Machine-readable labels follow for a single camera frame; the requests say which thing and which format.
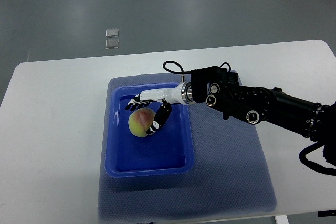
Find lower metal floor plate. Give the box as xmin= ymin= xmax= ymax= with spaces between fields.
xmin=105 ymin=39 xmax=119 ymax=49

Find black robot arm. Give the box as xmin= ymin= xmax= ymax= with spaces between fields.
xmin=191 ymin=66 xmax=335 ymax=175

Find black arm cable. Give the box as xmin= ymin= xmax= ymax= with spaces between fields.
xmin=298 ymin=141 xmax=336 ymax=176

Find blue plastic tray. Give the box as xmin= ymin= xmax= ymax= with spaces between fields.
xmin=103 ymin=82 xmax=194 ymax=178

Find blue grey textured mat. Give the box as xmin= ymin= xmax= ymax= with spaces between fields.
xmin=96 ymin=69 xmax=278 ymax=219

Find metal floor plate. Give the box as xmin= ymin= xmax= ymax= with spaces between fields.
xmin=105 ymin=28 xmax=119 ymax=38
xmin=105 ymin=39 xmax=119 ymax=49

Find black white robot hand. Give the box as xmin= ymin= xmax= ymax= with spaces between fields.
xmin=125 ymin=82 xmax=195 ymax=136

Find green pink peach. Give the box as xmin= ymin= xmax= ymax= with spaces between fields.
xmin=128 ymin=108 xmax=155 ymax=138

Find upper metal floor plate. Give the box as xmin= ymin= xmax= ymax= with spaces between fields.
xmin=105 ymin=28 xmax=119 ymax=38

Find white table leg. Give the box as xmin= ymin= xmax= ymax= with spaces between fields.
xmin=274 ymin=215 xmax=289 ymax=224

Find black bracket under table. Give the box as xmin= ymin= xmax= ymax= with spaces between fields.
xmin=317 ymin=210 xmax=336 ymax=217

